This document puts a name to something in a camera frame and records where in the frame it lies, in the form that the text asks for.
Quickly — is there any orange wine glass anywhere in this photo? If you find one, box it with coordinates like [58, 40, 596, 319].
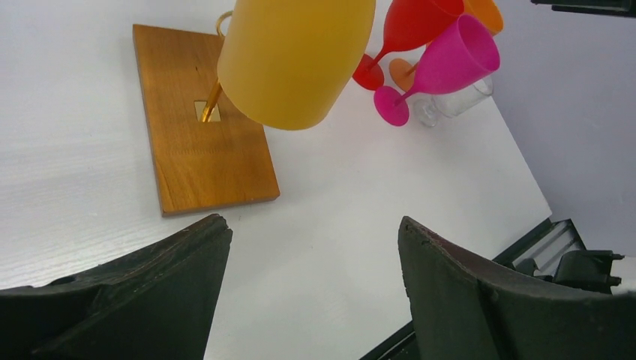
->
[388, 0, 504, 92]

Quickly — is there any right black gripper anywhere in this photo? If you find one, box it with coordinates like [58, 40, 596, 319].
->
[530, 0, 635, 18]

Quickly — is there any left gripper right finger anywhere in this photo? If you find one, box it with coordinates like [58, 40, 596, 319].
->
[397, 217, 635, 359]

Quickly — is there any clear patterned wine glass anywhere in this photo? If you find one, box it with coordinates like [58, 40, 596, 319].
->
[410, 76, 494, 128]

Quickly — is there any red wine glass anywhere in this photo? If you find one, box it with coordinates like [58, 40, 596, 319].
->
[352, 0, 465, 91]

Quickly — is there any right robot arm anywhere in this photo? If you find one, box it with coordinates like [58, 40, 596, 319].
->
[499, 1, 635, 294]

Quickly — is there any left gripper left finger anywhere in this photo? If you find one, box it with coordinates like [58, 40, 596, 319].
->
[1, 214, 233, 359]

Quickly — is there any gold wire rack wooden base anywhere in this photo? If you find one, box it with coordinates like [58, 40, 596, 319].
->
[133, 24, 280, 216]

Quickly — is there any magenta wine glass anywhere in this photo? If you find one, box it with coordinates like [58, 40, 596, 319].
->
[373, 14, 501, 127]

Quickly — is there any yellow wine glass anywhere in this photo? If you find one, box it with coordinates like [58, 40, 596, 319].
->
[217, 0, 376, 131]

